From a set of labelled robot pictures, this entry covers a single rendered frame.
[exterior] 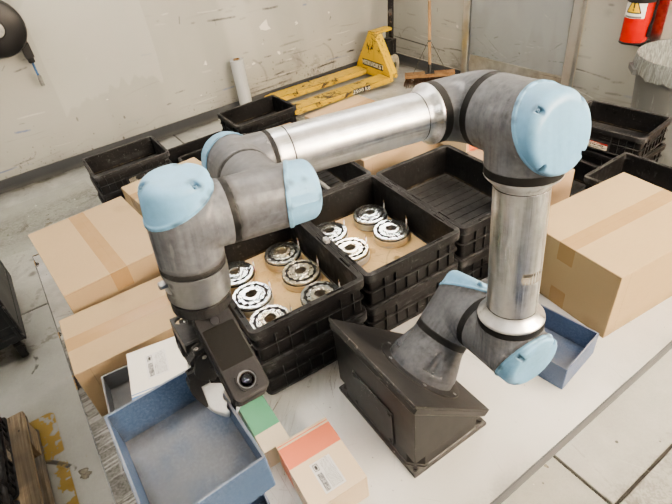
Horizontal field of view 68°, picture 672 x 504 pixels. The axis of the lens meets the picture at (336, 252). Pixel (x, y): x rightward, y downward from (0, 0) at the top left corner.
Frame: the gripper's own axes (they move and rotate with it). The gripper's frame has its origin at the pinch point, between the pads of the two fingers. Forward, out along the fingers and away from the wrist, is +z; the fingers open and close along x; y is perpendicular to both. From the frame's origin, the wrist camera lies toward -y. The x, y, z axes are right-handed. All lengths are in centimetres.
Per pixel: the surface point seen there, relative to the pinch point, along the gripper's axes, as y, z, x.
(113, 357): 52, 27, 11
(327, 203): 67, 17, -58
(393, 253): 42, 23, -63
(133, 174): 213, 55, -29
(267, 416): 22.3, 34.9, -12.5
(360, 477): -2.0, 32.8, -20.2
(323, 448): 7.4, 33.0, -17.8
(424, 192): 61, 21, -91
